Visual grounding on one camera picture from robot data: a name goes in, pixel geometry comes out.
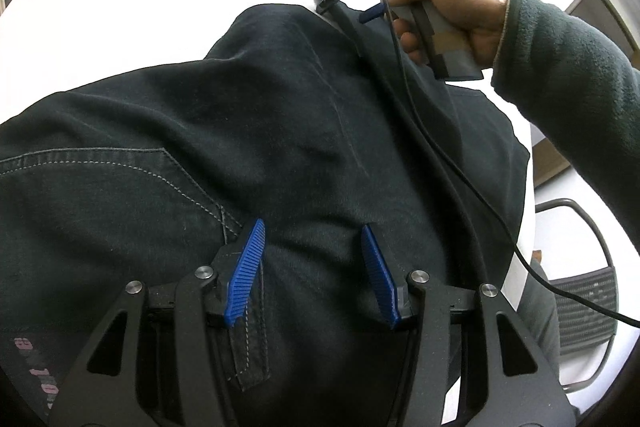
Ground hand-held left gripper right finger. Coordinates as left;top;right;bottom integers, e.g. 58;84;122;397
360;223;578;427

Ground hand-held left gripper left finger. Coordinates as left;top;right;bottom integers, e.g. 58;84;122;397
47;218;268;427

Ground black denim pants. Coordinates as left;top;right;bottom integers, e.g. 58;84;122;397
0;3;532;427

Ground person's right hand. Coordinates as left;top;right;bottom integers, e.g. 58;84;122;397
387;0;511;67

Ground white bed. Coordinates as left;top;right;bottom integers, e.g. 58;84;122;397
0;0;540;308

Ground brown wooden cabinet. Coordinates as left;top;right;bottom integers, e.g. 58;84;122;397
565;0;640;70

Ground grey mesh chair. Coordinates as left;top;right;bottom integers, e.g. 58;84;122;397
534;201;640;391

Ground thick black cable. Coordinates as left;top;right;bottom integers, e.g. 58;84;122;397
327;2;493;285

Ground thin black cable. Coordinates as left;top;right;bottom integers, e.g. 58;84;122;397
369;0;640;328

